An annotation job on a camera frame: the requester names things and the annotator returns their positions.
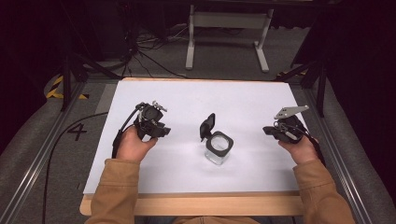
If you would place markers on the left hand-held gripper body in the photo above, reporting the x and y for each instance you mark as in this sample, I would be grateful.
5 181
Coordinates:
150 116

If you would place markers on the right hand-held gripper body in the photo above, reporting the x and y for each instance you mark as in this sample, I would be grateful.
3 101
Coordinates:
291 124

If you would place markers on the clear jar with black lid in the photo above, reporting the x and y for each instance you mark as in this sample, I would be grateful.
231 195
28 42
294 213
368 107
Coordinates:
219 146

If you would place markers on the person's right hand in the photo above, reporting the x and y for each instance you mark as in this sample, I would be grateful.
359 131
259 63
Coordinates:
301 152

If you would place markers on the person's left hand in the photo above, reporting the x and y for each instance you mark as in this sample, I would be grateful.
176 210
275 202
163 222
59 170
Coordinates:
134 147

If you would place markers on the white table mat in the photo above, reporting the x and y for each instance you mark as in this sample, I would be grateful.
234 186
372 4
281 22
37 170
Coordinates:
193 99

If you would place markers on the black metal stand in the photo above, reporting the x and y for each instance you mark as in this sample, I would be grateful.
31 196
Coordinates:
320 84
66 81

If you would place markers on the wooden table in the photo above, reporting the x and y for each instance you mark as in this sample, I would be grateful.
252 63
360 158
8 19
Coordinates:
193 203

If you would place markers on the yellow black floor tape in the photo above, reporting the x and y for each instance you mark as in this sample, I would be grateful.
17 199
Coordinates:
54 90

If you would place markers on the white metal stand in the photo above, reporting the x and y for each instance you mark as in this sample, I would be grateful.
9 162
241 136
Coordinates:
229 20

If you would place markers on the aluminium rail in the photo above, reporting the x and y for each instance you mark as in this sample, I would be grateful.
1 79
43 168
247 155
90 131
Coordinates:
337 155
34 165

